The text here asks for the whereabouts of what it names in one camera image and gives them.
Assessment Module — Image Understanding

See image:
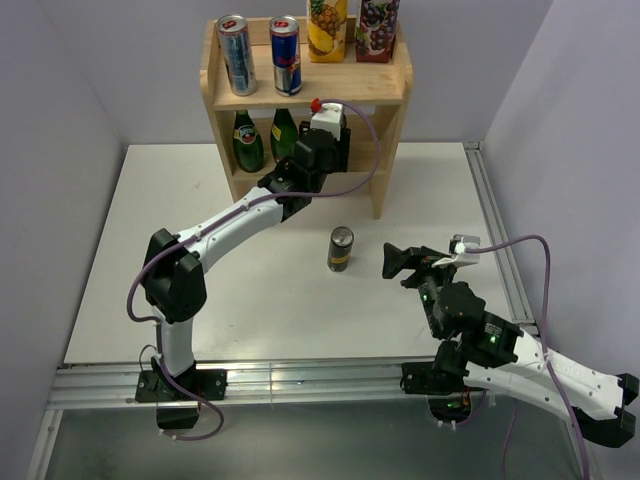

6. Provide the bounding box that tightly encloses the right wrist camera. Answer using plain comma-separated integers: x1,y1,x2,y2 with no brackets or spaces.
432,234,481,268

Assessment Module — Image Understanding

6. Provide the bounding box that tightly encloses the aluminium rail frame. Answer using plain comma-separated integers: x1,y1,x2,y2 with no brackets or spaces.
29,140,601,480

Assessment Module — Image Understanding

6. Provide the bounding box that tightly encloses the wooden two-tier shelf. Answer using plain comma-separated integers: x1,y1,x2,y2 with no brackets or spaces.
200,18,414,218

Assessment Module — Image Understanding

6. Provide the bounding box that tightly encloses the green bottle yellow label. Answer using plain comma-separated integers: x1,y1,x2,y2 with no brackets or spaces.
270,108,298,162

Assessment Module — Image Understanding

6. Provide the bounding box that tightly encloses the grape juice carton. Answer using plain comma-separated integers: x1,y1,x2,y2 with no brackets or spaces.
355,0,400,63

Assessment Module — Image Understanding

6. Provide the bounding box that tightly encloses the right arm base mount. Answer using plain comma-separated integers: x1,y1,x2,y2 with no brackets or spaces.
399,361,487,430

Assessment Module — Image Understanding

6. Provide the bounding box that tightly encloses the purple cable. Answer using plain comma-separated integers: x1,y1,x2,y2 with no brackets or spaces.
125,102,382,441
472,233,591,480

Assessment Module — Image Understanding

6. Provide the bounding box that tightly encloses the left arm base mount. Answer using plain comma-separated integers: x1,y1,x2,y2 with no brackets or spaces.
134,366,227,436

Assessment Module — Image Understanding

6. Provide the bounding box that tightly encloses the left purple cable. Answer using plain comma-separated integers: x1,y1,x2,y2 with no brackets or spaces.
125,102,382,441

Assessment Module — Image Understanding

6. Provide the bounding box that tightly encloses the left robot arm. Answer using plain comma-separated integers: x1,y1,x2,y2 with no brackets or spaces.
134,113,351,399

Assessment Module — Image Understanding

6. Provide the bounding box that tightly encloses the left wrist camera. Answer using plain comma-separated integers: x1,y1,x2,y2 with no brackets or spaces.
310,99,344,141

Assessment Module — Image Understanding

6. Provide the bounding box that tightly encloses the perrier lychee green bottle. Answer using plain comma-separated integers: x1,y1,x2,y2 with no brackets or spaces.
232,110,264,173

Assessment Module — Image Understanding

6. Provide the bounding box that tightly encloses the red bull can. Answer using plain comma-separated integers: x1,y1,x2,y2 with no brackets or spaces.
216,14,257,96
269,15,302,96

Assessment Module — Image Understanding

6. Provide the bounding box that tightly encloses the pineapple juice carton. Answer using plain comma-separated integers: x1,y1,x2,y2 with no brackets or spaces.
307,0,348,63

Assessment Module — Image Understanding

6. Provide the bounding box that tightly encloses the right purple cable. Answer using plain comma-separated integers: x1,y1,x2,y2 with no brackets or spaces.
472,233,591,480

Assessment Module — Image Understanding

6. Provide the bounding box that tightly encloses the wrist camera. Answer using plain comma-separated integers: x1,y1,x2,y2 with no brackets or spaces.
432,234,481,268
310,99,344,141

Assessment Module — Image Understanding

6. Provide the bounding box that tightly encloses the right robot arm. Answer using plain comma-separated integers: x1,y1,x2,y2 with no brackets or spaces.
382,235,639,448

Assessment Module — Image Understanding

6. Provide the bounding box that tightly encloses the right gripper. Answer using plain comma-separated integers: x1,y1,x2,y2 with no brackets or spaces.
380,241,462,337

